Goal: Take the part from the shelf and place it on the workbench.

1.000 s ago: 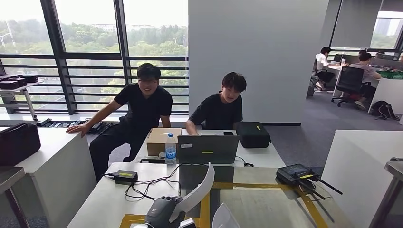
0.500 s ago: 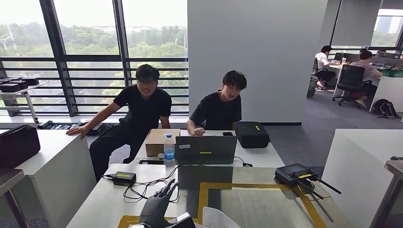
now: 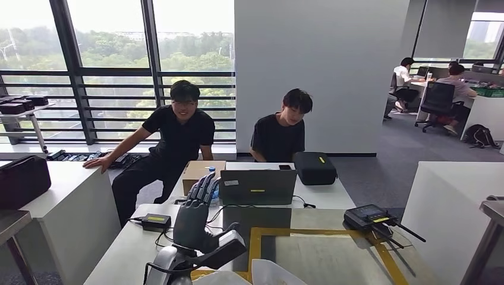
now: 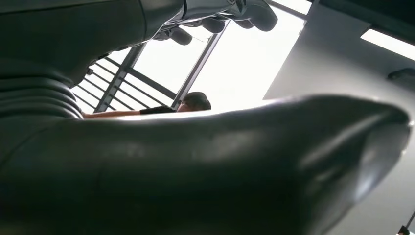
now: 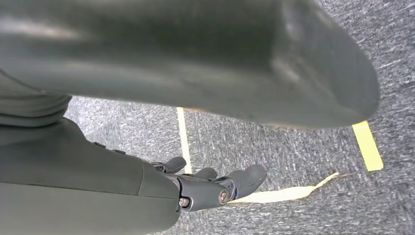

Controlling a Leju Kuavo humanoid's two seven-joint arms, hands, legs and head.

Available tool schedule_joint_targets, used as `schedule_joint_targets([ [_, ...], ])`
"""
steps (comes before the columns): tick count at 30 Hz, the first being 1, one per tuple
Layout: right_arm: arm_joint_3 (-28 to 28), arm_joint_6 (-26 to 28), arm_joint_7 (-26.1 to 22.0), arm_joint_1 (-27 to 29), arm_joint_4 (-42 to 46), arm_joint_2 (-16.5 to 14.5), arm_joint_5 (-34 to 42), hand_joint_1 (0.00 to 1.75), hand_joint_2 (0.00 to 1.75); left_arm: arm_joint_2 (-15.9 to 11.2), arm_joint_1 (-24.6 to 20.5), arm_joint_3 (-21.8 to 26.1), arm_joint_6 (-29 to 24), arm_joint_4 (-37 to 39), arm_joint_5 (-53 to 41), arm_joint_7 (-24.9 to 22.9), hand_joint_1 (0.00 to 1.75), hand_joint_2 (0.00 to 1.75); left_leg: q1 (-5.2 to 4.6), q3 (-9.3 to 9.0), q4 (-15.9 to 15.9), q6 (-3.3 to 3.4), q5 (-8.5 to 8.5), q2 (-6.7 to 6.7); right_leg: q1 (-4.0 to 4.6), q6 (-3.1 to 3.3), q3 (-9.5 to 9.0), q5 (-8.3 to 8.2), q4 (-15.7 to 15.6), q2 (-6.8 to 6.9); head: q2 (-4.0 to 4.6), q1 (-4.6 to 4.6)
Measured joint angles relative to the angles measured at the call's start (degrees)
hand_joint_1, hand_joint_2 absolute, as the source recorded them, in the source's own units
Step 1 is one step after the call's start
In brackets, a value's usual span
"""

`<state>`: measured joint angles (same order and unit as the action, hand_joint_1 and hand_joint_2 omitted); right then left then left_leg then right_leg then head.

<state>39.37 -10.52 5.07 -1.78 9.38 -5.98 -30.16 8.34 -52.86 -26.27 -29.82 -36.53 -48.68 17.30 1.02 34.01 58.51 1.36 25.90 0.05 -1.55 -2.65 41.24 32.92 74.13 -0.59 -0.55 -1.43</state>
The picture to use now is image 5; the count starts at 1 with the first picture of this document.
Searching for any pale peeled tape strip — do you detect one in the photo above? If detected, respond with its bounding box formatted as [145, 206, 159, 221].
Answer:
[228, 171, 341, 205]

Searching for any silver robot leg shell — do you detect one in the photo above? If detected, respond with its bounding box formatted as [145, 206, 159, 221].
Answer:
[0, 0, 381, 130]

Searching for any yellow floor tape line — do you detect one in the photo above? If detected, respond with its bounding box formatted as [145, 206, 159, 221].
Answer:
[351, 120, 385, 172]
[176, 106, 193, 175]

